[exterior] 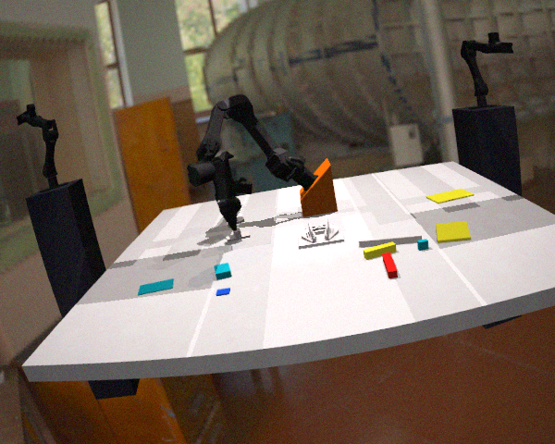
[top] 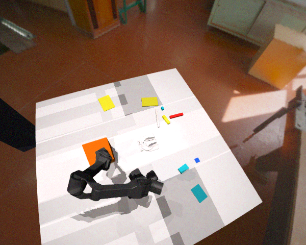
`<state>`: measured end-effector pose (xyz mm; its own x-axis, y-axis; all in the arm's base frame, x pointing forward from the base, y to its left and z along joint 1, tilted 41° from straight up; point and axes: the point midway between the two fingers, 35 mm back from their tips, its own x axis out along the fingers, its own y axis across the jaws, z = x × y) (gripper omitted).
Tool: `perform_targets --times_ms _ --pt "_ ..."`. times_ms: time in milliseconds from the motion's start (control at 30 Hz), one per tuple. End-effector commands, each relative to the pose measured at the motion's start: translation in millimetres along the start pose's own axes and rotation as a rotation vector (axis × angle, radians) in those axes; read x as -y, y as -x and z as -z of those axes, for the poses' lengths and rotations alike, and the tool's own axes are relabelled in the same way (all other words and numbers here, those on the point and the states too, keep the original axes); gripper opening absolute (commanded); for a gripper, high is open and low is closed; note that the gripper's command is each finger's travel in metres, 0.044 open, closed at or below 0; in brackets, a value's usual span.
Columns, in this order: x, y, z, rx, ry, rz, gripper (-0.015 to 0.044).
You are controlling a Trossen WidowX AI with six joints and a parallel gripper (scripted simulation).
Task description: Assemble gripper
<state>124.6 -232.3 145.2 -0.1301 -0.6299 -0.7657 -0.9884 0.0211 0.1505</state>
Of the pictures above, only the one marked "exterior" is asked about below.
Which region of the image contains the red rectangular bar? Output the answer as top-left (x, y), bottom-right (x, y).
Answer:
top-left (382, 253), bottom-right (398, 278)

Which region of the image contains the yellow rectangular block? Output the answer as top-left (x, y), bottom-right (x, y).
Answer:
top-left (363, 242), bottom-right (397, 260)

